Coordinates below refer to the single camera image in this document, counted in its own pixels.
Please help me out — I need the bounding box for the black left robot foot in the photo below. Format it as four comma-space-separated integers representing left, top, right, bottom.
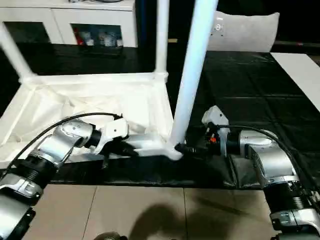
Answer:
94, 232, 123, 240

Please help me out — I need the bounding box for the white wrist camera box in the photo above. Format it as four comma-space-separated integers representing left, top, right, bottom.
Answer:
94, 119, 130, 155
201, 105, 230, 138

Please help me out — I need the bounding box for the white flat panel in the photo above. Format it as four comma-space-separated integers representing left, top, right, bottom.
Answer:
271, 52, 320, 112

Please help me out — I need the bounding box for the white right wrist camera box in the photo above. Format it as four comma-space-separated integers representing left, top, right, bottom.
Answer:
201, 105, 230, 138

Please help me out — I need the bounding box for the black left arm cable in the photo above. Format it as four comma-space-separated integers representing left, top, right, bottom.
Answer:
0, 113, 123, 173

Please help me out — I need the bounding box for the grey pillow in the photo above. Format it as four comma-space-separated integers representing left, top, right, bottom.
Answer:
207, 10, 281, 53

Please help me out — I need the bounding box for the black work mat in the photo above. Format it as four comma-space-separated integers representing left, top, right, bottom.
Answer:
0, 42, 320, 191

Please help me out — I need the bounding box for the white cabinet with glass doors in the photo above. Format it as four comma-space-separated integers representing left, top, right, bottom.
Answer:
0, 0, 138, 48

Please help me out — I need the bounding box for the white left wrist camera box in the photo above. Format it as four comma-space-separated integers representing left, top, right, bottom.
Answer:
94, 119, 130, 155

